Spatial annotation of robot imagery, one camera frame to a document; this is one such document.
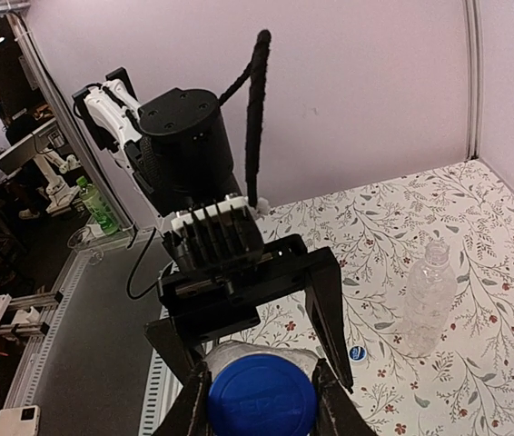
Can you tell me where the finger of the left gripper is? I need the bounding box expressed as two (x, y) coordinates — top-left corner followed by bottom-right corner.
(144, 317), (205, 385)
(304, 247), (353, 393)

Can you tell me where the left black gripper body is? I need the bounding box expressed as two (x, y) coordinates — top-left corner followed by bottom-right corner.
(161, 234), (310, 341)

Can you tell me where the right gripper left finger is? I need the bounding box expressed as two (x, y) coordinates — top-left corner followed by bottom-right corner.
(153, 362), (212, 436)

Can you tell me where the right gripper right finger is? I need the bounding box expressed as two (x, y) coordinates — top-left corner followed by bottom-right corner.
(311, 359), (376, 436)

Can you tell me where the blue Pepsi bottle cap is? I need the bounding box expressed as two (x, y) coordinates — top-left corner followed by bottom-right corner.
(206, 353), (320, 436)

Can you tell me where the clear plastic bottle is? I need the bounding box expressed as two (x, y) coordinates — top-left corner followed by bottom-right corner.
(399, 240), (458, 358)

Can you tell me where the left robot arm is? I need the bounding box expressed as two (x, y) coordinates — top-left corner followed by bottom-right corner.
(73, 68), (353, 389)

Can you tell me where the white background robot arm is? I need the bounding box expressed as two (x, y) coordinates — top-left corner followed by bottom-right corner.
(33, 151), (81, 215)

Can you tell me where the green bottle in background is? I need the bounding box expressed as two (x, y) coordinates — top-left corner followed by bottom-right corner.
(76, 176), (120, 235)

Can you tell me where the floral patterned table mat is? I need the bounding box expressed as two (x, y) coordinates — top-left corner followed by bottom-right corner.
(174, 158), (514, 436)

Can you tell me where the white power bank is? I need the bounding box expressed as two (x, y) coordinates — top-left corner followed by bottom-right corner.
(0, 405), (41, 436)

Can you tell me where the aluminium front rail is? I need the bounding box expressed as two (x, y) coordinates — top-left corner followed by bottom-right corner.
(5, 233), (170, 435)

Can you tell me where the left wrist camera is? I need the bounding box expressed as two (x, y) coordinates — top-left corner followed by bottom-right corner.
(163, 195), (264, 278)

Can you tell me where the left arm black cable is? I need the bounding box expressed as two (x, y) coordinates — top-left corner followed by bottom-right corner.
(218, 29), (272, 205)

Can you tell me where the right aluminium frame post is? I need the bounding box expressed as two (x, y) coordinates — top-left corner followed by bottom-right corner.
(462, 0), (484, 160)

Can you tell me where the aluminium frame post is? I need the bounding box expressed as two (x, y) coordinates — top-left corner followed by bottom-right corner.
(462, 0), (484, 160)
(6, 10), (137, 230)

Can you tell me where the left aluminium frame post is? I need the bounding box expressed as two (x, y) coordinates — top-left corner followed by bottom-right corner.
(6, 10), (137, 230)

